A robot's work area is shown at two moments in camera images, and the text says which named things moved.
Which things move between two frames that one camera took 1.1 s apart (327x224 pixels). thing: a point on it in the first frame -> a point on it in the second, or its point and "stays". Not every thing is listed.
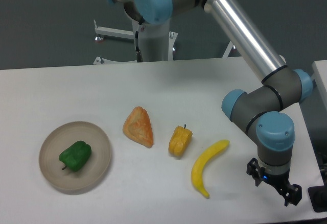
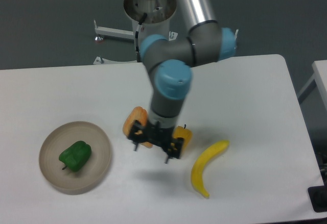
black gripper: [280, 182] -> [161, 138]
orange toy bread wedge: [138, 127] stays
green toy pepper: [76, 156] stays
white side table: [320, 67] stays
